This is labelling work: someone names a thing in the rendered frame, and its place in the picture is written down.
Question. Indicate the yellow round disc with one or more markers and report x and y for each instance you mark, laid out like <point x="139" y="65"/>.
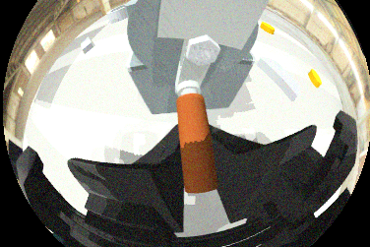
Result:
<point x="314" y="78"/>
<point x="267" y="27"/>

